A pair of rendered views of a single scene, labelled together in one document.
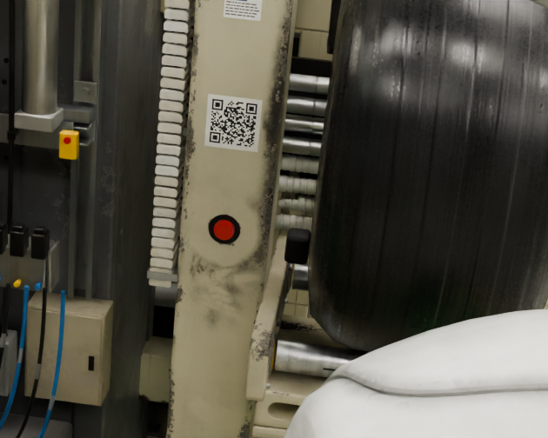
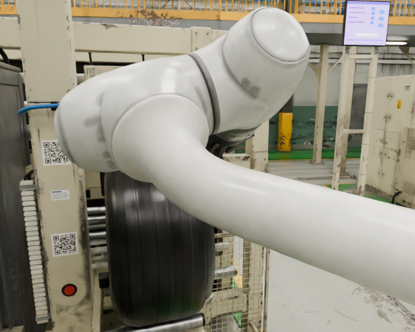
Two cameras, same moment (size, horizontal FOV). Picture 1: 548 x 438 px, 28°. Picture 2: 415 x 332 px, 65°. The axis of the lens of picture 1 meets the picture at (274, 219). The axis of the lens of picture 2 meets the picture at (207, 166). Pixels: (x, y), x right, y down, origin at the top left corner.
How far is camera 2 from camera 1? 0.40 m
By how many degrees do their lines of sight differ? 22
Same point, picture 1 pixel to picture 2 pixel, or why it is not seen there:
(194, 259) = (57, 306)
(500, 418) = not seen: outside the picture
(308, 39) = (93, 191)
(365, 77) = (121, 219)
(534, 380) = not seen: outside the picture
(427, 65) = (147, 207)
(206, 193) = (58, 276)
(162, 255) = (41, 309)
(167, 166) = (36, 269)
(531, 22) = not seen: hidden behind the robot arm
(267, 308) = (95, 318)
